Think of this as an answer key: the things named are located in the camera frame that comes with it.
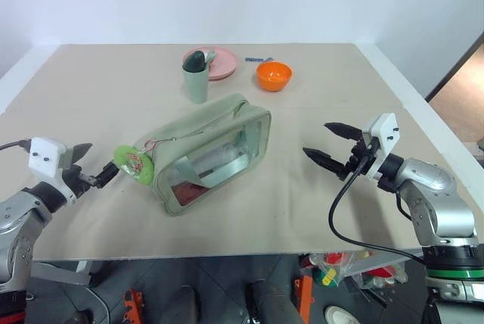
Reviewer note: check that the dark rounded shape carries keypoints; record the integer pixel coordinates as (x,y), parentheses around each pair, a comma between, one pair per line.
(272,303)
(185,303)

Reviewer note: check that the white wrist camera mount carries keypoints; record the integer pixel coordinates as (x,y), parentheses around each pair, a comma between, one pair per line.
(385,131)
(44,157)

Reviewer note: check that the orange metal stand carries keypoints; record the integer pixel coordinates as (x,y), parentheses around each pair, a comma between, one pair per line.
(304,293)

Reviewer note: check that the grey table bracket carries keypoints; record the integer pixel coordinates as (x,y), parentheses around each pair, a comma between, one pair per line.
(60,271)

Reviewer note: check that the green transparent pouch bag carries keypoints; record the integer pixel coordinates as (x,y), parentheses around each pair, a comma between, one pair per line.
(211,131)

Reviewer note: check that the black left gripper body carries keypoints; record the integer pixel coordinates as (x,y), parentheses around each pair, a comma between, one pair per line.
(75,182)

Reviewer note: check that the orange bowl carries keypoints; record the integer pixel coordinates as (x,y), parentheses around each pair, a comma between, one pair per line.
(274,76)

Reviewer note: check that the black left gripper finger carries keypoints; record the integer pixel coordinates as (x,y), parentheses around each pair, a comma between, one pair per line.
(82,151)
(106,175)

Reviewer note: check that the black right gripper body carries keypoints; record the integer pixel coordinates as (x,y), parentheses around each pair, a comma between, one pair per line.
(359,157)

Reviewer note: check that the pink plate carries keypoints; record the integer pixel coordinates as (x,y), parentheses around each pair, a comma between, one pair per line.
(225,64)

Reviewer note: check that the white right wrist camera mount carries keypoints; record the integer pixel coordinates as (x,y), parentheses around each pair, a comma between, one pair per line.
(385,131)

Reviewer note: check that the orange black tool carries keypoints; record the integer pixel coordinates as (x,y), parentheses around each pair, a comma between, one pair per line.
(134,305)

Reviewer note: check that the pale green cup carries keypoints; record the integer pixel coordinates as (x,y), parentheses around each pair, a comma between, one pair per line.
(196,87)

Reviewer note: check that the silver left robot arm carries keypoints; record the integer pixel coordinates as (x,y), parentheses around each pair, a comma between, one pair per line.
(22,218)

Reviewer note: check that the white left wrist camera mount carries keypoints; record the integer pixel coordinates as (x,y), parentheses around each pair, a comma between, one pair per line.
(44,157)

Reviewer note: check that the white shoe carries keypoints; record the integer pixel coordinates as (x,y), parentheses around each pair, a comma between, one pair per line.
(342,315)

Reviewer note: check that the pale green spoon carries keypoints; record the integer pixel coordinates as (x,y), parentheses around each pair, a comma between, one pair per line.
(210,56)

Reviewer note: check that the brown door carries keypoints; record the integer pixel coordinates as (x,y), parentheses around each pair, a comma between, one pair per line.
(459,89)

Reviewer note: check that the dark green toy vegetable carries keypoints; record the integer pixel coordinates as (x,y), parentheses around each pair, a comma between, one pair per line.
(193,62)

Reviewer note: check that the green round zipper charm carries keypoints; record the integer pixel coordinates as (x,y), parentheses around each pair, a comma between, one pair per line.
(130,161)

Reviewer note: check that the plastic bag of toys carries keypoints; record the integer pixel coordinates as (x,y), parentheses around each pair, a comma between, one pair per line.
(340,267)

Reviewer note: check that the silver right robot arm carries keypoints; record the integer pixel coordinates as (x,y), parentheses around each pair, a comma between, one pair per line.
(435,195)

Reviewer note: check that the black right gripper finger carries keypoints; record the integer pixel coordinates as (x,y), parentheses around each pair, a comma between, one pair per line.
(344,129)
(325,159)

